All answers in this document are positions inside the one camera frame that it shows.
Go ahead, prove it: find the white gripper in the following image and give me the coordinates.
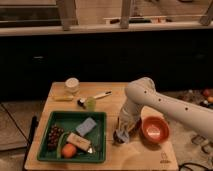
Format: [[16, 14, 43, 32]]
[[118, 99, 142, 132]]

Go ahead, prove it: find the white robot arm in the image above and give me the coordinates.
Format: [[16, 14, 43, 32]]
[[115, 77, 213, 142]]

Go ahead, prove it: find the small metal cup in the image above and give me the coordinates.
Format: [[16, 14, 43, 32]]
[[113, 131, 124, 144]]

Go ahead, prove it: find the dark maroon bowl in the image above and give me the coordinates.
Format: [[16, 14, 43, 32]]
[[131, 118, 142, 135]]

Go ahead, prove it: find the orange red bowl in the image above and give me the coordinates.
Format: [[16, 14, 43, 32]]
[[141, 116, 170, 144]]

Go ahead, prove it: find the green dish brush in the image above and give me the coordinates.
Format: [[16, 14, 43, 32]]
[[77, 91, 112, 111]]

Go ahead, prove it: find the blue sponge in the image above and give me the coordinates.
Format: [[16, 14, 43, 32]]
[[76, 117, 97, 137]]

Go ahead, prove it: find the tan wooden block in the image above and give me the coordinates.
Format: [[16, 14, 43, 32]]
[[67, 133, 91, 151]]

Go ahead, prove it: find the white round jar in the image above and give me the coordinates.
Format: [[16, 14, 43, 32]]
[[65, 78, 79, 94]]

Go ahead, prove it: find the green plastic tray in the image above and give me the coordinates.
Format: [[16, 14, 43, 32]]
[[37, 111, 106, 163]]

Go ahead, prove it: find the yellow banana piece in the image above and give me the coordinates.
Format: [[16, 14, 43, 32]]
[[53, 95, 74, 101]]

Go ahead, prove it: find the orange fruit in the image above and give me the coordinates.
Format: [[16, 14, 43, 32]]
[[61, 143, 77, 158]]

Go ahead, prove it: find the bunch of dark grapes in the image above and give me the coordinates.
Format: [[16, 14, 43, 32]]
[[47, 125, 64, 150]]

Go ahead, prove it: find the black cable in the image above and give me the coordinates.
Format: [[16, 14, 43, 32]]
[[178, 162, 210, 171]]

